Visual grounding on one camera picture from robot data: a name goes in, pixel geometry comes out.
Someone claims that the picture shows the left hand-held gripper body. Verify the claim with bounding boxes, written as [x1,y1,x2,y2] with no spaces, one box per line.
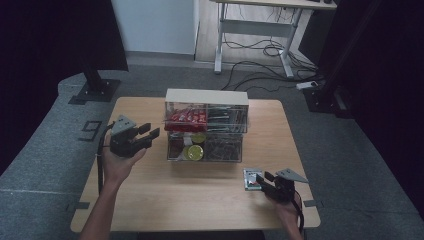
[109,114,148,158]

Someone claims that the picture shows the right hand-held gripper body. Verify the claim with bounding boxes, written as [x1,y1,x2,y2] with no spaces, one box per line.
[266,168,309,204]

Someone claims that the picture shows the grey packet red print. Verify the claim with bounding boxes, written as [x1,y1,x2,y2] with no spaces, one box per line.
[243,167,264,191]

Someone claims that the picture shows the clear drawer organizer white top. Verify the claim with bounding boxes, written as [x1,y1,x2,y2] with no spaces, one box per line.
[163,88,250,164]

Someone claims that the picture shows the person's right hand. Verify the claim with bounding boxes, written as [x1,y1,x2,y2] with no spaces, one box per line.
[274,193,301,219]

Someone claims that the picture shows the person's left hand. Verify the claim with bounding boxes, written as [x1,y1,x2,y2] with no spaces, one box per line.
[101,146,147,189]

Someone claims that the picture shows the brown packet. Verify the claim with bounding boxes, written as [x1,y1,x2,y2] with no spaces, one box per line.
[169,136,185,158]

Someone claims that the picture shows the stack of red packets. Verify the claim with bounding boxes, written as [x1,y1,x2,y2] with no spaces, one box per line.
[164,107,208,132]

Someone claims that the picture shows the black tape floor mark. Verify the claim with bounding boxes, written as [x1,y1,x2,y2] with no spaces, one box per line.
[78,119,104,143]

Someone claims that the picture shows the small yellow lid jar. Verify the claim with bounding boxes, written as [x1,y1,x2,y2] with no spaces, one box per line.
[190,132,207,145]

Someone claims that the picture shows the large yellow lid jar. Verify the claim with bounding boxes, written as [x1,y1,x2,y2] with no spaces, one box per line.
[186,144,205,162]

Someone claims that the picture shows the pile of dark clips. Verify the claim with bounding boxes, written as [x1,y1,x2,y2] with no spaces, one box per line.
[204,136,242,161]

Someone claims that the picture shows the row of dark pens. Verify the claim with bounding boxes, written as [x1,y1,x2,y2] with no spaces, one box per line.
[207,108,248,134]

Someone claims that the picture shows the black metal stand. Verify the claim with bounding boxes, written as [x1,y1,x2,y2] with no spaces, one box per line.
[301,0,384,120]

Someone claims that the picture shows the white power strip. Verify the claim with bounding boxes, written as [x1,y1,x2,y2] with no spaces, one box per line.
[295,80,320,91]

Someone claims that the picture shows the grey floor mat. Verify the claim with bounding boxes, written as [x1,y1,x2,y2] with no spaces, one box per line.
[0,64,424,240]

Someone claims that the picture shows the black curtain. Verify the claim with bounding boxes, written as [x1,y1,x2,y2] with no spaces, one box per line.
[0,0,130,176]
[318,0,424,221]

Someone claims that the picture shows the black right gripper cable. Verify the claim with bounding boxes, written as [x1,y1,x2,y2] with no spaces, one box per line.
[292,190,306,235]

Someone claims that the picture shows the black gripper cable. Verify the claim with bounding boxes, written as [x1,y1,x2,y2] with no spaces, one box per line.
[96,122,116,196]
[292,190,306,235]

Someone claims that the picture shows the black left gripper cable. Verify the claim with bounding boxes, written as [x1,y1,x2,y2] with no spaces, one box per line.
[96,122,116,196]

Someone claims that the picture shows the black stand with base plate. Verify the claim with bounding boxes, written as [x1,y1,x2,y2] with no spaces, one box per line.
[68,59,122,106]

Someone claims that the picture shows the black floor cables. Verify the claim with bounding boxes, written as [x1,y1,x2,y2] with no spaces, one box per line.
[220,31,325,93]

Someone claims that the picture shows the white frame desk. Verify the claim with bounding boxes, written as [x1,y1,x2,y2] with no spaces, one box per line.
[209,0,338,80]

